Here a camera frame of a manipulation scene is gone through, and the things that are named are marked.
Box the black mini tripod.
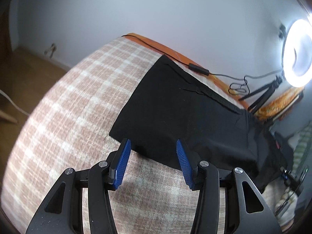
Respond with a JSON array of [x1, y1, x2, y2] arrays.
[[239, 75, 283, 114]]

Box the beige checked bed blanket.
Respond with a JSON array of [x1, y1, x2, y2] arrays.
[[1, 35, 300, 234]]

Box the black ring light cable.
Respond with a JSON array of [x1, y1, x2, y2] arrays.
[[121, 34, 285, 96]]

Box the black pants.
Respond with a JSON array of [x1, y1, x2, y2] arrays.
[[109, 56, 287, 191]]

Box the orange patterned cloth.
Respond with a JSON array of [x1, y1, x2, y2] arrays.
[[255, 86, 305, 121]]

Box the orange bed sheet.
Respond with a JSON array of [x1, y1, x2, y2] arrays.
[[122, 33, 248, 109]]

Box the white ring light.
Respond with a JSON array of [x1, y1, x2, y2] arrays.
[[282, 19, 311, 88]]

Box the green striped white pillow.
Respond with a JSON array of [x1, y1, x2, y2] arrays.
[[292, 125, 311, 175]]

